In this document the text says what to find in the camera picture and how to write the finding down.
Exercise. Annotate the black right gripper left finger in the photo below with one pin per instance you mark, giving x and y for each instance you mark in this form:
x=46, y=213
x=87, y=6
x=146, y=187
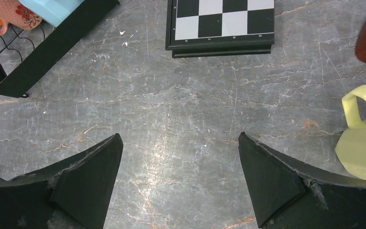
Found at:
x=79, y=186

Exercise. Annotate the black white chessboard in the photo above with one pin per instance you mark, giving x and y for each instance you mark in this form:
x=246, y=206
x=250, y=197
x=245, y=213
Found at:
x=202, y=28

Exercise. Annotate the yellow mug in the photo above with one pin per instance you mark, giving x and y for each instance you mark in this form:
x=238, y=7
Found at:
x=351, y=147

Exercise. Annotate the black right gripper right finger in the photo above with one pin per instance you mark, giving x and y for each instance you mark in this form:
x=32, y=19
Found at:
x=287, y=193

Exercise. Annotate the pink floral mug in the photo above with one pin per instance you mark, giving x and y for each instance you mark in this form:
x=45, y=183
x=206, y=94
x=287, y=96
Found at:
x=15, y=13

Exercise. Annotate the black dish rack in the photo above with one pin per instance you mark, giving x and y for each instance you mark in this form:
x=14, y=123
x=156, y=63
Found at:
x=53, y=47

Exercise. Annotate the light blue mug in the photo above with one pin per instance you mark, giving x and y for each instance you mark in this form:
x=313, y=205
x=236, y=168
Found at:
x=52, y=11

